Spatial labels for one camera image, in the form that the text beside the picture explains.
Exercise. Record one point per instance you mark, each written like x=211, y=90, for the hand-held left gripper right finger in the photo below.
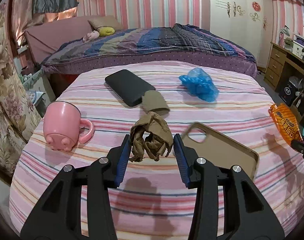
x=180, y=160

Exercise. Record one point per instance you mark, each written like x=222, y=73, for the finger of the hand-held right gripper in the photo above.
x=299, y=146

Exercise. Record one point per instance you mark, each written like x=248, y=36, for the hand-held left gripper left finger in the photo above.
x=123, y=160

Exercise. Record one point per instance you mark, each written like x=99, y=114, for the orange snack packet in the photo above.
x=285, y=123

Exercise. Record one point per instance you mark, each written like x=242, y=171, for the brown paper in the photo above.
x=152, y=140

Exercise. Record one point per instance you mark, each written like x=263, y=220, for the tan phone case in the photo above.
x=216, y=152

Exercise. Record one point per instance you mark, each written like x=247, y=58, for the black bag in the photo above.
x=289, y=90

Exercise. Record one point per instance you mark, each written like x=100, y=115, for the pink striped bed sheet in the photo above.
x=216, y=115

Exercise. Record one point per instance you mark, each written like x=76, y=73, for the small khaki sock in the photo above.
x=154, y=102

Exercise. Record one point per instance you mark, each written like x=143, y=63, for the black textured case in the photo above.
x=129, y=87

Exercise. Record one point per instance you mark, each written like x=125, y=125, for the pink pig cup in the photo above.
x=62, y=120

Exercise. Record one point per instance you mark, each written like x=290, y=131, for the blue plastic bag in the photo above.
x=200, y=85

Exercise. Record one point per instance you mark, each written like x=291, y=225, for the wooden desk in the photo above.
x=276, y=60

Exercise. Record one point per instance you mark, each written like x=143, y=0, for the desk lamp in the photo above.
x=284, y=33

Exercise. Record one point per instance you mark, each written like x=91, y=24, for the purple patchwork quilt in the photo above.
x=154, y=45

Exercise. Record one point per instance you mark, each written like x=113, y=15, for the pink plush toy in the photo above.
x=90, y=36

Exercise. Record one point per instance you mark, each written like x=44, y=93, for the yellow plush toy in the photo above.
x=107, y=31

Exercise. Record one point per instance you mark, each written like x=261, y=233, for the white wardrobe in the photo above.
x=236, y=30

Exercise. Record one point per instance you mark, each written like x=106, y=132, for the floral curtain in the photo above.
x=7, y=92

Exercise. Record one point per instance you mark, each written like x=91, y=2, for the tan pillow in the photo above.
x=104, y=21

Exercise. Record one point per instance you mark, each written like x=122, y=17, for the mauve headboard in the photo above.
x=54, y=35

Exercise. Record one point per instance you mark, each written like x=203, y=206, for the pink satin curtain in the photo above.
x=22, y=10

